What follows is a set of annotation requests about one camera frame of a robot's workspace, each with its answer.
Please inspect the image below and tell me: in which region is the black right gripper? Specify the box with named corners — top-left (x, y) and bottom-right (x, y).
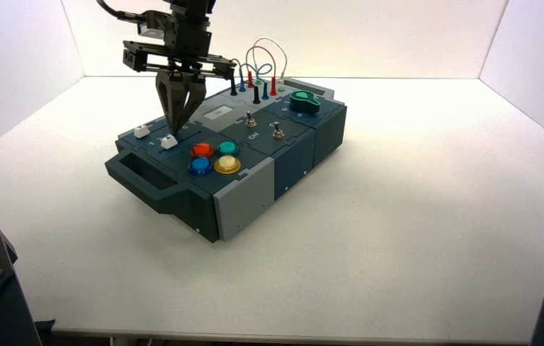
top-left (123, 13), bottom-right (237, 136)

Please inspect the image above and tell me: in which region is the white display screen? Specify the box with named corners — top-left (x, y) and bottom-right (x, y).
top-left (203, 107), bottom-right (234, 121)

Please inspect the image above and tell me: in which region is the red push button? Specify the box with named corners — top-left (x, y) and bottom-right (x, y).
top-left (190, 142), bottom-right (216, 159)

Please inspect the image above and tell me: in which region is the teal push button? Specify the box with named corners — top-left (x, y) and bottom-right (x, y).
top-left (216, 140), bottom-right (240, 158)

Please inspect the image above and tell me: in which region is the blue push button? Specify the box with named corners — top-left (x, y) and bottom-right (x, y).
top-left (188, 156), bottom-right (214, 177)

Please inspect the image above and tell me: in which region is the yellow push button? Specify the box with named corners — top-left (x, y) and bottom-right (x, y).
top-left (214, 155), bottom-right (242, 176)

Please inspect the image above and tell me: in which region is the blue grey task board box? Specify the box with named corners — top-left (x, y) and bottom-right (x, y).
top-left (105, 76), bottom-right (348, 244)

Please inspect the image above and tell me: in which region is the green rotary knob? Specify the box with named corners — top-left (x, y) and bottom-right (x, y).
top-left (289, 89), bottom-right (323, 115)

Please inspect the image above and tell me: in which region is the black banana plug cable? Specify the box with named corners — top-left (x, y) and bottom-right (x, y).
top-left (229, 58), bottom-right (262, 105)

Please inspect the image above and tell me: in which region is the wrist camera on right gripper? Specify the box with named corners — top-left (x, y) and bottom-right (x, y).
top-left (136, 12), bottom-right (177, 45)

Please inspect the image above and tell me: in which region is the blue banana plug cable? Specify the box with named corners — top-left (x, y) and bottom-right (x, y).
top-left (238, 62), bottom-right (274, 101)

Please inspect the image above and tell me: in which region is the red banana plug cable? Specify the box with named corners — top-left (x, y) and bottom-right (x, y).
top-left (245, 46), bottom-right (278, 97)

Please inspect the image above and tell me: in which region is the white banana plug cable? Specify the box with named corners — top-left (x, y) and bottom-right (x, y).
top-left (251, 37), bottom-right (289, 88)

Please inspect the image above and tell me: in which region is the black camera cable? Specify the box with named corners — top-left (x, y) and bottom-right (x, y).
top-left (96, 0), bottom-right (140, 23)

